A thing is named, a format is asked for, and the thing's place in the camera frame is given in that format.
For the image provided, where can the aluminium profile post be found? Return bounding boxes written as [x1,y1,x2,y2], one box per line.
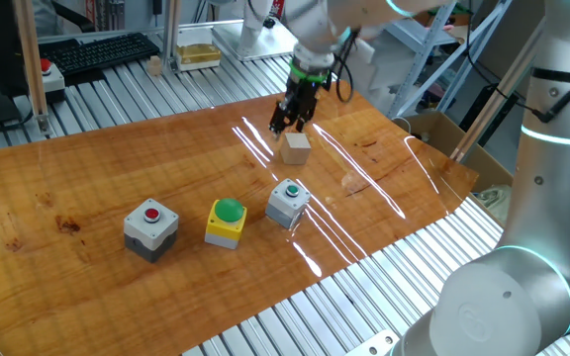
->
[161,0,183,71]

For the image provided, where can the small wooden block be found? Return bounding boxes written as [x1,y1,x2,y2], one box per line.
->
[279,132,313,166]

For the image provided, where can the clear plastic bag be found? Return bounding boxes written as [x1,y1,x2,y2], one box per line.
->
[472,184,514,224]

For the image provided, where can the metal base plate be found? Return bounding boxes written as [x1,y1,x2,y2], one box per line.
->
[211,19,299,62]

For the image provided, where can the slanted wooden post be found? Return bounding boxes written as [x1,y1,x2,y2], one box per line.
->
[450,19,546,163]

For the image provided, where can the white foam packaging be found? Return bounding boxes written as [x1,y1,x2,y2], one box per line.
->
[346,38,418,108]

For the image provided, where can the white metal shelf frame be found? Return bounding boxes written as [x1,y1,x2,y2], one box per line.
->
[383,0,514,120]

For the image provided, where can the brown cabinet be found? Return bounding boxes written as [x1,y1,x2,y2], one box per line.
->
[475,0,546,78]

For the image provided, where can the silver metal bracket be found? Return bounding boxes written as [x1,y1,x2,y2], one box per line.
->
[343,328,400,356]

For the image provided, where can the emergency stop button box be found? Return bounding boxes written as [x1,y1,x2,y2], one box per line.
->
[39,57,67,104]

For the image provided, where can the black keyboard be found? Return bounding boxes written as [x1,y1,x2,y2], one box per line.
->
[39,32,161,76]

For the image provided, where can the grey box small green button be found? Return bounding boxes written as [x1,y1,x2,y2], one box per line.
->
[264,178,313,230]

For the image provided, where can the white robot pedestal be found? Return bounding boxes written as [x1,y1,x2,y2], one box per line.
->
[237,0,272,50]

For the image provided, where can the black strapped arm cable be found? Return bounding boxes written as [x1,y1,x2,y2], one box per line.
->
[465,0,570,125]

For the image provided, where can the wood pattern table mat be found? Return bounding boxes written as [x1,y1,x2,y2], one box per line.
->
[0,81,480,356]

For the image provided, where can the black gripper body green ring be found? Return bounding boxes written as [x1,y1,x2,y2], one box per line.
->
[284,59,333,123]

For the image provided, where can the black gripper cable bundle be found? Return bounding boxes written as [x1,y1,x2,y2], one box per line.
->
[332,29,361,104]

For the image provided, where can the yellow box green mushroom button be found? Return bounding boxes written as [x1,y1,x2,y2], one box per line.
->
[204,198,248,250]

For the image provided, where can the black case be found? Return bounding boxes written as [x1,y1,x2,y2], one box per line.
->
[457,82,524,159]

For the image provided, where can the wooden post with bracket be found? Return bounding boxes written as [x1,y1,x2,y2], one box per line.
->
[12,0,52,135]

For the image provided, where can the grey box red button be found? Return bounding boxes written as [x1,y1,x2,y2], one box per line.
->
[123,198,180,264]

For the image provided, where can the yellow translucent plastic box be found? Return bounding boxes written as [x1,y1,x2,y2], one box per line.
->
[175,43,223,72]

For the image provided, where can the open cardboard box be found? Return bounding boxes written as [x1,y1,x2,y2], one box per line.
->
[393,111,515,199]

